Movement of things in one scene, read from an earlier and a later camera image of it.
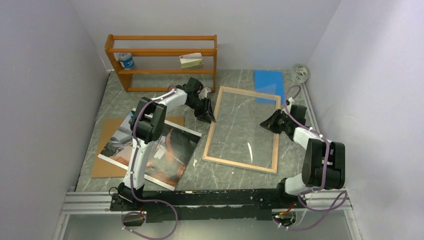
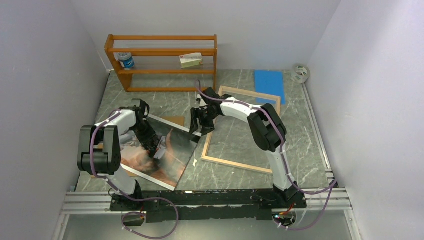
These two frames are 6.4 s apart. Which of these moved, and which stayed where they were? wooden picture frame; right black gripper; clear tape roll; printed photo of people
Moved: right black gripper
Stayed: clear tape roll; printed photo of people; wooden picture frame
